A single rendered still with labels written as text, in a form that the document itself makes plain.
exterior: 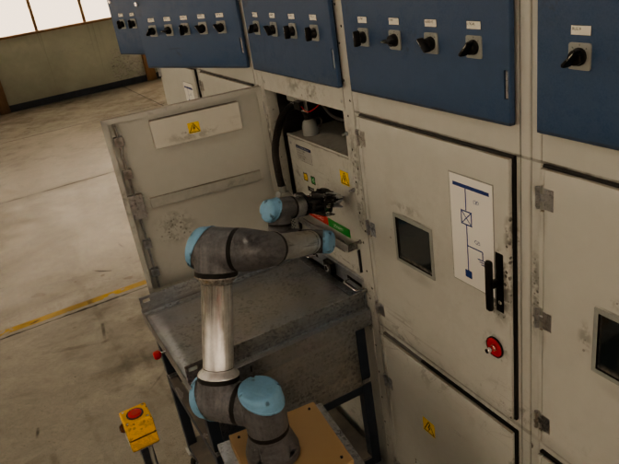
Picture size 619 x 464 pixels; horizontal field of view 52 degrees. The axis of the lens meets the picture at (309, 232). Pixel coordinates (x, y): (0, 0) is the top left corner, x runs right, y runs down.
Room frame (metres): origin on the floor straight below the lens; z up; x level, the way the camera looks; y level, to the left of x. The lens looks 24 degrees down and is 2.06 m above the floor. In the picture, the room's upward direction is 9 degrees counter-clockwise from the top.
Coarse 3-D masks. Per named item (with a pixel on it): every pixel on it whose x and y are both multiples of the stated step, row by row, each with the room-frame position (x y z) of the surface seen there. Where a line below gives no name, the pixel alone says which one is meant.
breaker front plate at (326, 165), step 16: (304, 144) 2.32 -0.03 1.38; (320, 160) 2.22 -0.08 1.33; (336, 160) 2.11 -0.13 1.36; (320, 176) 2.24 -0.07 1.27; (336, 176) 2.12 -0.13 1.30; (304, 192) 2.38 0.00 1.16; (352, 192) 2.03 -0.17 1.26; (336, 208) 2.15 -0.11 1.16; (352, 208) 2.05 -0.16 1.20; (320, 224) 2.29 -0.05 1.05; (352, 224) 2.06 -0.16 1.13; (352, 240) 2.07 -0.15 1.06; (336, 256) 2.20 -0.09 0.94; (352, 256) 2.09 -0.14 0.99
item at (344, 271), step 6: (312, 258) 2.37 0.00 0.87; (318, 258) 2.32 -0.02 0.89; (324, 258) 2.27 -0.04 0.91; (330, 258) 2.23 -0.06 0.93; (336, 264) 2.18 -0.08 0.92; (342, 264) 2.16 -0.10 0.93; (336, 270) 2.19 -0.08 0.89; (342, 270) 2.15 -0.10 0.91; (348, 270) 2.11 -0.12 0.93; (342, 276) 2.15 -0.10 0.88; (348, 276) 2.11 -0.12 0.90; (354, 276) 2.07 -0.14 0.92; (360, 276) 2.04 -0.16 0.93; (348, 282) 2.11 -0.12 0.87; (354, 282) 2.07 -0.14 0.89; (360, 282) 2.03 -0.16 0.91; (360, 288) 2.03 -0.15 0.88
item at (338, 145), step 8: (320, 128) 2.45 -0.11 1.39; (328, 128) 2.43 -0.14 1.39; (336, 128) 2.41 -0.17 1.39; (344, 128) 2.39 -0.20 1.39; (296, 136) 2.37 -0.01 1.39; (304, 136) 2.37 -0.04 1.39; (312, 136) 2.35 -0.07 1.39; (320, 136) 2.33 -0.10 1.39; (328, 136) 2.31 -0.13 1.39; (336, 136) 2.30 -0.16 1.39; (344, 136) 2.28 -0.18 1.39; (288, 144) 2.44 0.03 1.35; (312, 144) 2.26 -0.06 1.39; (320, 144) 2.22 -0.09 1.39; (328, 144) 2.22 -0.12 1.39; (336, 144) 2.20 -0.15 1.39; (344, 144) 2.19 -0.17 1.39; (336, 152) 2.10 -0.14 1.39; (344, 152) 2.10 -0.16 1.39
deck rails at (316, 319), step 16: (240, 272) 2.35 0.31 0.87; (256, 272) 2.36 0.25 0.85; (176, 288) 2.23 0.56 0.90; (192, 288) 2.26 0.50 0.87; (144, 304) 2.17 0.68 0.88; (160, 304) 2.20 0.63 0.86; (176, 304) 2.19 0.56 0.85; (336, 304) 1.91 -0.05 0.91; (352, 304) 1.93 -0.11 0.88; (304, 320) 1.85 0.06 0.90; (320, 320) 1.88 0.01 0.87; (256, 336) 1.77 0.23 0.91; (272, 336) 1.80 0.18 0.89; (288, 336) 1.82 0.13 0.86; (240, 352) 1.75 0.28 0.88; (256, 352) 1.77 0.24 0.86
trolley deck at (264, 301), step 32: (256, 288) 2.22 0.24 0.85; (288, 288) 2.18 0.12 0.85; (320, 288) 2.14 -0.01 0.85; (160, 320) 2.09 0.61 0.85; (192, 320) 2.05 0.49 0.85; (256, 320) 1.98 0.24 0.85; (288, 320) 1.95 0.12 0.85; (352, 320) 1.89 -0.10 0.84; (192, 352) 1.84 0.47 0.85; (288, 352) 1.78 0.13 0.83
